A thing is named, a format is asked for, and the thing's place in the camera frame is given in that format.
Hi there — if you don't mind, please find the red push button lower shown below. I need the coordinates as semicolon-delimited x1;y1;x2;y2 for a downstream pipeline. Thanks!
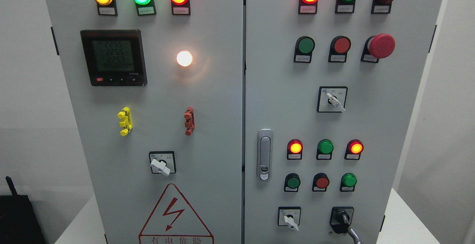
312;173;330;192

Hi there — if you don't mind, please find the green push button upper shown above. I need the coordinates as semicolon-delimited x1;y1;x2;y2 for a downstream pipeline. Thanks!
294;36;315;64

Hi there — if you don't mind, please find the right grey cabinet door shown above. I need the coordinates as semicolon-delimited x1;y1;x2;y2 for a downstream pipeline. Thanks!
243;0;442;244

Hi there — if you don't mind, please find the white selector switch upper right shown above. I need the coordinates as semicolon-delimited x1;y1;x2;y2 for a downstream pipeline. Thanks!
317;86;348;113

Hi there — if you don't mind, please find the green indicator bottom right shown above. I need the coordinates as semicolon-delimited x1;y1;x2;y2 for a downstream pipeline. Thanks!
340;173;357;192

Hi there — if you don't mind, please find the black device with antenna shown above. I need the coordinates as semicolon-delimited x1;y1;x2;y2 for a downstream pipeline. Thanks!
0;176;46;244

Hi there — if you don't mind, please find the red terminal connector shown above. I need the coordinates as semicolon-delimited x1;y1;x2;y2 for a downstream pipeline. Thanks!
184;107;195;136

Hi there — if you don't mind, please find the silver door lock handle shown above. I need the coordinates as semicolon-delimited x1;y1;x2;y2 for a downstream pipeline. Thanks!
257;128;273;181

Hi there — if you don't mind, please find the white glowing indicator light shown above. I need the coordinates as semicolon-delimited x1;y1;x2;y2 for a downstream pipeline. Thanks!
176;51;193;67

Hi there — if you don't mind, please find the green push button lower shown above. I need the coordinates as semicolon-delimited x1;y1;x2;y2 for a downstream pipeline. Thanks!
284;173;301;193

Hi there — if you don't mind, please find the green push button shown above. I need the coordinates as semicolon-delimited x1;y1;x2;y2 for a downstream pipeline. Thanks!
294;36;315;64
284;173;301;193

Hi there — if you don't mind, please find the yellow terminal connector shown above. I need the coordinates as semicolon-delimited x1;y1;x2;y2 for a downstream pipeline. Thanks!
117;107;133;136

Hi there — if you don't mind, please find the red push button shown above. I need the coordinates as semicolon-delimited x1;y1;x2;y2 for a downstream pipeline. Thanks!
312;173;330;192
328;35;351;63

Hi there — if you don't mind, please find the white selector switch left door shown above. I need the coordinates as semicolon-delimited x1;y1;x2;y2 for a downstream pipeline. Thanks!
148;151;176;176

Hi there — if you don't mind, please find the white selector switch bottom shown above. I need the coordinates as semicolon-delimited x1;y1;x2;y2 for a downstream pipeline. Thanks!
278;206;301;231

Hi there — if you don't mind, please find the white selector switch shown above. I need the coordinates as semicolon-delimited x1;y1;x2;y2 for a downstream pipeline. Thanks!
317;86;348;113
278;206;301;231

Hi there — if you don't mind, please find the lit red indicator lower left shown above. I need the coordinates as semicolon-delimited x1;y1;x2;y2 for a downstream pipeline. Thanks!
286;139;303;160

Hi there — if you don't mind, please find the red emergency stop button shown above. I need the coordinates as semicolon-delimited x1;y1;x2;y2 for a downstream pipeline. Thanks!
361;33;396;63

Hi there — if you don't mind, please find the red push button upper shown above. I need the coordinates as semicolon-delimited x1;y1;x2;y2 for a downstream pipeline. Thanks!
328;35;351;63

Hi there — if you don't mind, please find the black digital power meter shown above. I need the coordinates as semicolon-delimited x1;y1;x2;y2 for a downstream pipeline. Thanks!
80;29;147;87

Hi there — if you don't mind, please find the grey cabinet door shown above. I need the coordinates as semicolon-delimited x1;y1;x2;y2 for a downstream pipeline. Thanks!
243;0;442;244
46;0;244;244

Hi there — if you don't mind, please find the black rotary knob switch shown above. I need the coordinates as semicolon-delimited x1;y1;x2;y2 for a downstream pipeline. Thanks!
330;206;354;234

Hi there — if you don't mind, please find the green indicator lower middle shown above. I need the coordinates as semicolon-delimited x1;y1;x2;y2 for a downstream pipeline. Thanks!
316;139;334;160

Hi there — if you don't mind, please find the red-orange indicator light left door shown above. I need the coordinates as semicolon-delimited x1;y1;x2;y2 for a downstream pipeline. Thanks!
171;0;191;16

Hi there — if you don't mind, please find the red indicator lower right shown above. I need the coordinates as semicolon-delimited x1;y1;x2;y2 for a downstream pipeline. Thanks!
344;139;364;160

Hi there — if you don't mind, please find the red high voltage warning sticker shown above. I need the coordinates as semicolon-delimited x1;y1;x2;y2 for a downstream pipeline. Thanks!
138;183;215;244

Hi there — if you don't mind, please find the left grey cabinet door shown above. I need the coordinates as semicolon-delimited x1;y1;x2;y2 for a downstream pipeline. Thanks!
46;0;244;244

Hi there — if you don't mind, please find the yellow indicator light top left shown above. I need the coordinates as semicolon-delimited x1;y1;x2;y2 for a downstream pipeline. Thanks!
95;0;118;16

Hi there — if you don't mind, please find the green lit indicator light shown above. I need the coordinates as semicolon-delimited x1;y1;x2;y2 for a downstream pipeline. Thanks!
133;0;156;17

